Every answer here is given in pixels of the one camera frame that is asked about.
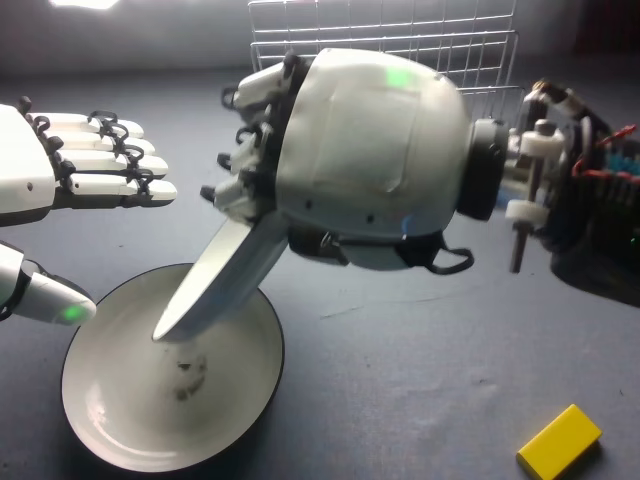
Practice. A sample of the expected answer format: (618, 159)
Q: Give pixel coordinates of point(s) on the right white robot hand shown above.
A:
(360, 150)

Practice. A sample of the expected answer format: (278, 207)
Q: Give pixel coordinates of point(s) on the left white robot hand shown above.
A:
(25, 165)

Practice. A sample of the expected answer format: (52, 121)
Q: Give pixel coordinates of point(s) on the yellow rectangular block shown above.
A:
(557, 442)

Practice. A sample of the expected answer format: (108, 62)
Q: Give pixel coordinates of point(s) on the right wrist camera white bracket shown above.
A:
(542, 142)

